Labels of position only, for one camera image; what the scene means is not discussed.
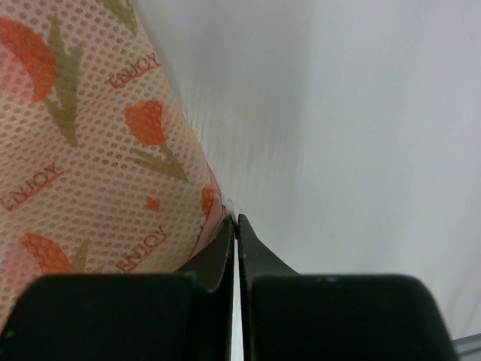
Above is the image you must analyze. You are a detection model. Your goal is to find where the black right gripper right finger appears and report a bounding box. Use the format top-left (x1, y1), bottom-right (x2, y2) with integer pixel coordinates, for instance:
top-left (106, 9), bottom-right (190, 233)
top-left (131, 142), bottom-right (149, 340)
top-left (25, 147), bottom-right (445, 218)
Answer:
top-left (237, 215), bottom-right (458, 360)

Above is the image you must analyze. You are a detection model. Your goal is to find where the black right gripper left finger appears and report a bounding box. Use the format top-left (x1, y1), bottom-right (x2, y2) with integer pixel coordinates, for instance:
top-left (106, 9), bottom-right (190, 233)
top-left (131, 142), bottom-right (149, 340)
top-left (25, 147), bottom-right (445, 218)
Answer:
top-left (1, 219), bottom-right (234, 360)

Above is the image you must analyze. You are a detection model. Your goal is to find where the floral mesh laundry bag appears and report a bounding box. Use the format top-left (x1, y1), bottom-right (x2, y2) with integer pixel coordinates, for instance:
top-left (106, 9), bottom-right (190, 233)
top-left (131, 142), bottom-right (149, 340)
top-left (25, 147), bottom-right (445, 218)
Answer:
top-left (1, 1), bottom-right (226, 320)

